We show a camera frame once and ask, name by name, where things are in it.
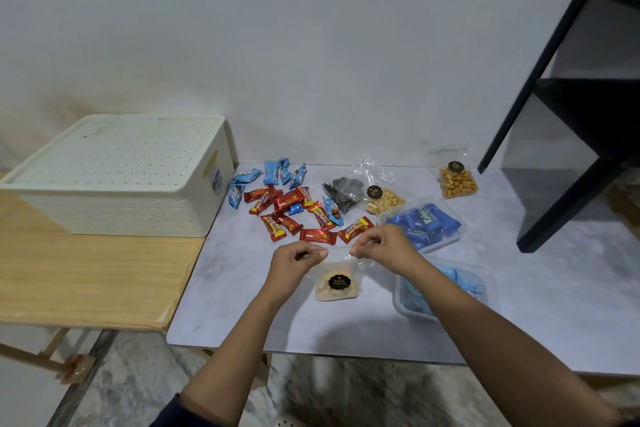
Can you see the person's left hand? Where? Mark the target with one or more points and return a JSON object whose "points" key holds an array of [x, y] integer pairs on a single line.
{"points": [[290, 271]]}

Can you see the person's right hand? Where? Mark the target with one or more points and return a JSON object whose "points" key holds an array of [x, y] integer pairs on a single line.
{"points": [[390, 249]]}

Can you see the bag of beige nuts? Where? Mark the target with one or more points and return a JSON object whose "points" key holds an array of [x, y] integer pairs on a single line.
{"points": [[385, 201]]}

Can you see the bag of pastel candies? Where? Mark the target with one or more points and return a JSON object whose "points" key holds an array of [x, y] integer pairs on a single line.
{"points": [[337, 286]]}

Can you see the pile of red candy bars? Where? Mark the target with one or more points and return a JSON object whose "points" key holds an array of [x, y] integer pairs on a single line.
{"points": [[287, 201]]}

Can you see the bag of black-white cookies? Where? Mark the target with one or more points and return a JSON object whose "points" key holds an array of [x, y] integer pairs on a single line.
{"points": [[342, 194]]}

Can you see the bag of orange crackers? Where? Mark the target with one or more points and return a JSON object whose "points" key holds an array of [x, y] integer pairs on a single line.
{"points": [[457, 184]]}

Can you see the group of light blue packets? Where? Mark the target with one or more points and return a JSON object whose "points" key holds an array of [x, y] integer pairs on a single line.
{"points": [[271, 172]]}

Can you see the white storage box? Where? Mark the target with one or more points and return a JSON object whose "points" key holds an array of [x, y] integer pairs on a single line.
{"points": [[125, 214]]}

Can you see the white perforated box lid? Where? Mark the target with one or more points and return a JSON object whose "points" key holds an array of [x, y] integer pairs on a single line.
{"points": [[120, 151]]}

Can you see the person's right forearm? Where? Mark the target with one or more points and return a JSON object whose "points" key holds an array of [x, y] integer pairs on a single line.
{"points": [[500, 351]]}

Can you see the person's left forearm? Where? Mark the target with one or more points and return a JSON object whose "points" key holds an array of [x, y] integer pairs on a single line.
{"points": [[235, 361]]}

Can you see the person's white left clog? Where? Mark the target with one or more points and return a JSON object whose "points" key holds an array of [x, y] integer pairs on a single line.
{"points": [[287, 423]]}

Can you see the person's navy shirt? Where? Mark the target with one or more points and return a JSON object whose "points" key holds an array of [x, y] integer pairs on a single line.
{"points": [[172, 416]]}

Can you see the grey marble-look board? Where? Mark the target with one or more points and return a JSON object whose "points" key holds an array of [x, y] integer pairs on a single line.
{"points": [[240, 301]]}

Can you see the clear plastic tub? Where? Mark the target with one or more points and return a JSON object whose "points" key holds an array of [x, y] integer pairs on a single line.
{"points": [[492, 286], [460, 236]]}

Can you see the wooden folding table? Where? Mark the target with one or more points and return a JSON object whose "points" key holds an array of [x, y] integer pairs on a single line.
{"points": [[75, 281]]}

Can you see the black side table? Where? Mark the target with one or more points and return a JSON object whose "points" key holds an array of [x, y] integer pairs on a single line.
{"points": [[590, 116]]}

